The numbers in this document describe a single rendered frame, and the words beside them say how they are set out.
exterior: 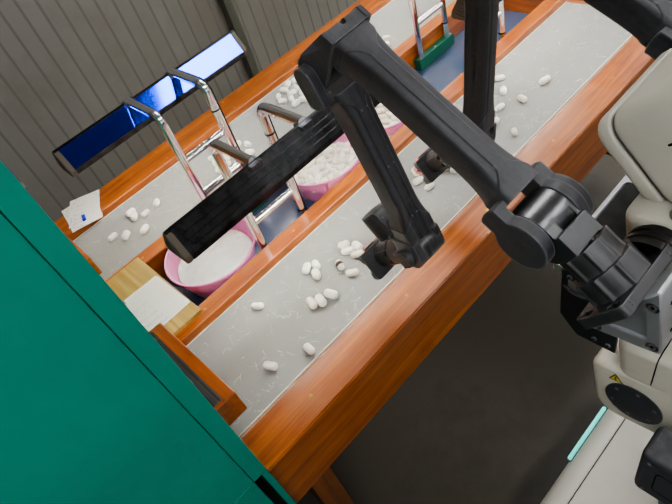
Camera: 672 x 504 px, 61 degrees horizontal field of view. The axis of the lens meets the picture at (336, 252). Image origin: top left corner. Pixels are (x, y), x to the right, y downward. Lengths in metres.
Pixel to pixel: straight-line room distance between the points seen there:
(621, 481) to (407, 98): 1.16
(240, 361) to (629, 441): 0.99
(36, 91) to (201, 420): 2.07
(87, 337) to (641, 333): 0.66
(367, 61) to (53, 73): 2.13
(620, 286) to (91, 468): 0.70
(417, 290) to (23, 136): 1.96
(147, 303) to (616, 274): 1.16
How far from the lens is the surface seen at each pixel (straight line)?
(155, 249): 1.73
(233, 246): 1.65
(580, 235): 0.74
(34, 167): 2.85
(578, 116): 1.74
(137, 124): 1.68
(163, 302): 1.54
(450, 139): 0.75
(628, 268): 0.75
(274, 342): 1.37
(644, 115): 0.77
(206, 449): 0.97
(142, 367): 0.79
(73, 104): 2.84
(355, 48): 0.79
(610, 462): 1.65
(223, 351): 1.41
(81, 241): 1.98
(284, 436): 1.21
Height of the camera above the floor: 1.80
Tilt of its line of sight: 45 degrees down
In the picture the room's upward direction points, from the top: 21 degrees counter-clockwise
